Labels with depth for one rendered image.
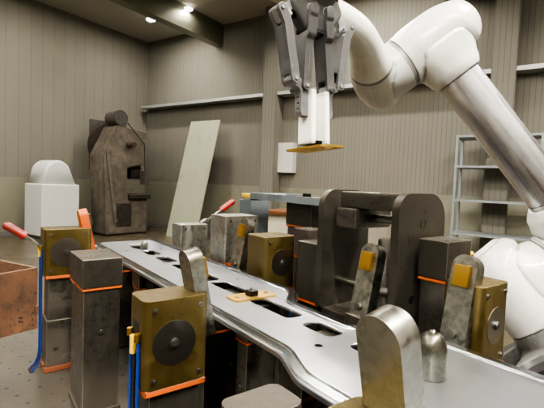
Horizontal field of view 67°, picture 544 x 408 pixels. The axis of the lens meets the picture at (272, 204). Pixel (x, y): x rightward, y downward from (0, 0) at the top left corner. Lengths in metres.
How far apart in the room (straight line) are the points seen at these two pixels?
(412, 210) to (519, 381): 0.29
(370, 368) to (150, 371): 0.34
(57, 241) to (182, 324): 0.64
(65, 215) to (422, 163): 6.38
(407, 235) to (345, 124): 6.79
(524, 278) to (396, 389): 0.87
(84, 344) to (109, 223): 7.83
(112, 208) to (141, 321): 8.19
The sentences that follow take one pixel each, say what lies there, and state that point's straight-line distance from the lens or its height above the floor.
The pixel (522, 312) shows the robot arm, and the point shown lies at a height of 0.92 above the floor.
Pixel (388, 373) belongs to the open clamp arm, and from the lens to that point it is 0.30.
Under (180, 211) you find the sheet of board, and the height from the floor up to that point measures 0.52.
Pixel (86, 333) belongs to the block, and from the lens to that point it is 0.95.
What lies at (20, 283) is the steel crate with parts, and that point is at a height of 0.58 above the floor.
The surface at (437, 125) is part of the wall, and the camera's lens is 6.94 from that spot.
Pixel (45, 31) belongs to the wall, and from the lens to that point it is 9.75.
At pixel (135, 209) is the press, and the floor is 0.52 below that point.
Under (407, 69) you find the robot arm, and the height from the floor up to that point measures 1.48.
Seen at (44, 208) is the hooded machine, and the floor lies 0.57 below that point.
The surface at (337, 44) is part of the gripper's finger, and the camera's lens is 0.62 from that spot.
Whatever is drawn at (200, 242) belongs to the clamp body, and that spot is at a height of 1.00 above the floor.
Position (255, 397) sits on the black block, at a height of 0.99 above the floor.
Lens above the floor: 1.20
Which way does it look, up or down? 3 degrees down
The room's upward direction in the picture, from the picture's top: 2 degrees clockwise
